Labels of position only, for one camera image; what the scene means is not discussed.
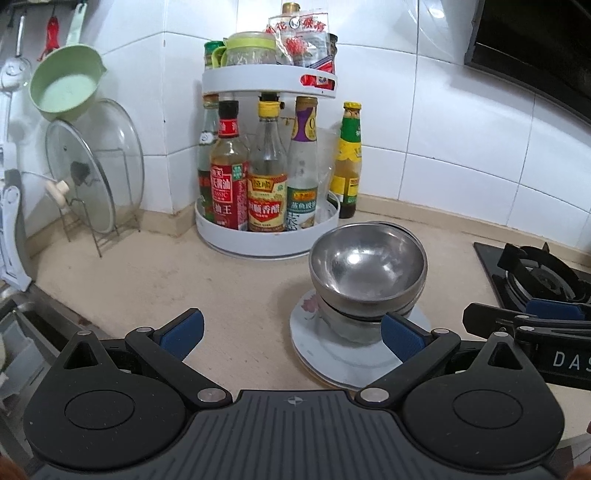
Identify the gold cap bottle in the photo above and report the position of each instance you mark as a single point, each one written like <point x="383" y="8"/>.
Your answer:
<point x="292" y="9"/>

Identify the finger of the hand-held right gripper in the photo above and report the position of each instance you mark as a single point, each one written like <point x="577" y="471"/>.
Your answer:
<point x="489" y="316"/>
<point x="554" y="308"/>

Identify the small green cap bottle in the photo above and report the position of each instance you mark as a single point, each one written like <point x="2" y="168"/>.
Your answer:
<point x="213" y="55"/>

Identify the red snack packet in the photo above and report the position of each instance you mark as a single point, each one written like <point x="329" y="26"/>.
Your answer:
<point x="318" y="82"/>

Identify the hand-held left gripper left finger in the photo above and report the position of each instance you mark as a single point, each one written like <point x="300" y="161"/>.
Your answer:
<point x="184" y="332"/>

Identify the white two-tier spice rack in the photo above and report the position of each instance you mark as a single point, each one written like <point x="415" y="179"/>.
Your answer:
<point x="258" y="242"/>

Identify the yellow cap vinegar bottle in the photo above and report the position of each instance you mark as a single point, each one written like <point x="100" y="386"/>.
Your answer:
<point x="268" y="203"/>

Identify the stainless steel sink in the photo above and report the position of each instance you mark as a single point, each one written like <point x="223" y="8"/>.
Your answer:
<point x="27" y="323"/>

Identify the black gas stove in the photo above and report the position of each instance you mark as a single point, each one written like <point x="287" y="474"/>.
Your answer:
<point x="545" y="277"/>

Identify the purple label sauce bottle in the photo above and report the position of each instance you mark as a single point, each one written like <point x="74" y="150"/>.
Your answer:
<point x="302" y="161"/>

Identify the black range hood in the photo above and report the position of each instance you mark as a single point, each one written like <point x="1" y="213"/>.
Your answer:
<point x="531" y="32"/>

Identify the jar with green lid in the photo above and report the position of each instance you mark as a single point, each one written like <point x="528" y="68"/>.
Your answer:
<point x="249" y="50"/>

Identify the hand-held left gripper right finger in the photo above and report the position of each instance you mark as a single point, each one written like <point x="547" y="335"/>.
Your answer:
<point x="401" y="337"/>

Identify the black cap bottle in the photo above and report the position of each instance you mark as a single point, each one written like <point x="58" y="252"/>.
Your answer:
<point x="269" y="97"/>

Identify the small white floral plate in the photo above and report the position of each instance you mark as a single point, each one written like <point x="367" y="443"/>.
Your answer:
<point x="323" y="350"/>

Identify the clear packet with red print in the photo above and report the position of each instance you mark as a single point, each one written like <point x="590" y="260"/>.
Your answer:
<point x="295" y="41"/>

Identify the green plastic saucepan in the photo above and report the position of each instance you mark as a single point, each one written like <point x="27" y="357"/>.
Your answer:
<point x="64" y="92"/>

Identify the red hanging utensil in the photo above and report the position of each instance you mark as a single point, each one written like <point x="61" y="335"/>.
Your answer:
<point x="51" y="34"/>

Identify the red label sauce bottle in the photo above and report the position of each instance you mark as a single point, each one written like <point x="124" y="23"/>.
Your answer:
<point x="228" y="198"/>

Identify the glass lid with beige knob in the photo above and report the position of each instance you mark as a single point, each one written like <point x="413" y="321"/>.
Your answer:
<point x="60" y="147"/>

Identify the yellow green label sauce bottle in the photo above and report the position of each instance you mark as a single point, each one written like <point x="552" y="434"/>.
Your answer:
<point x="350" y="157"/>

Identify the metal skimmer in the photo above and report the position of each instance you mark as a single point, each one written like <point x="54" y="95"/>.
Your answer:
<point x="11" y="71"/>

